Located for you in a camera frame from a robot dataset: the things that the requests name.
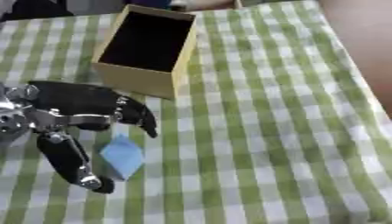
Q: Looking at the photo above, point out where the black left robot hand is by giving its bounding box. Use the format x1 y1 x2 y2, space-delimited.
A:
19 80 159 194

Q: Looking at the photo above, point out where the tan cardboard box black inside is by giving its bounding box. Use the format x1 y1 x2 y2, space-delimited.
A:
90 3 200 101

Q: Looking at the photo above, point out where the light blue block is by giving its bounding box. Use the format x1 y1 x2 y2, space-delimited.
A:
98 134 147 181

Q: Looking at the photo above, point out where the dark bag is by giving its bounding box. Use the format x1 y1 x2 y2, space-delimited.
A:
0 0 77 22

